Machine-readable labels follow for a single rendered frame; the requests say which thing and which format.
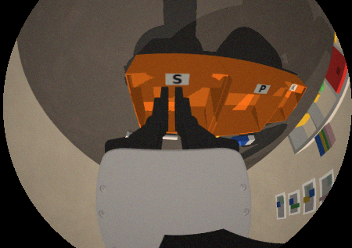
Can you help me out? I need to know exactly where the grey bolt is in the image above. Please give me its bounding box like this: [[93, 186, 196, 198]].
[[163, 135, 178, 140]]

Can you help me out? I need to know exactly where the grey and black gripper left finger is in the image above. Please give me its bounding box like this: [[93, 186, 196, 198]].
[[105, 87, 169, 153]]

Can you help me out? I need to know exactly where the orange rack of bins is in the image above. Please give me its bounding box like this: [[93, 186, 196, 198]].
[[125, 53, 307, 136]]

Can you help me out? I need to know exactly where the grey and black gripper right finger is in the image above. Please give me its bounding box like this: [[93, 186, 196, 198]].
[[174, 87, 239, 152]]

